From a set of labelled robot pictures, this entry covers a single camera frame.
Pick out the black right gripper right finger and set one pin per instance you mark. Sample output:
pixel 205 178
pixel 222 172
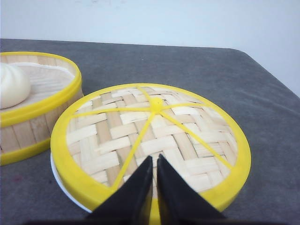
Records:
pixel 175 195

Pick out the white steamer liner paper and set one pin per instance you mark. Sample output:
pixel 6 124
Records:
pixel 45 81

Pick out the white steamed bun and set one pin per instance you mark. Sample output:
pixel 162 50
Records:
pixel 14 85

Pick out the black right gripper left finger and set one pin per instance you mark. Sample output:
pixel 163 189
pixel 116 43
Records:
pixel 135 195

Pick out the bamboo steamer tray yellow rims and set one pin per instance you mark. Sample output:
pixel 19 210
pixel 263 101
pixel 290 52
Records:
pixel 26 131

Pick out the woven bamboo steamer lid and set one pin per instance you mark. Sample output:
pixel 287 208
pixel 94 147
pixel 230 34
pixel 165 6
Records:
pixel 101 139

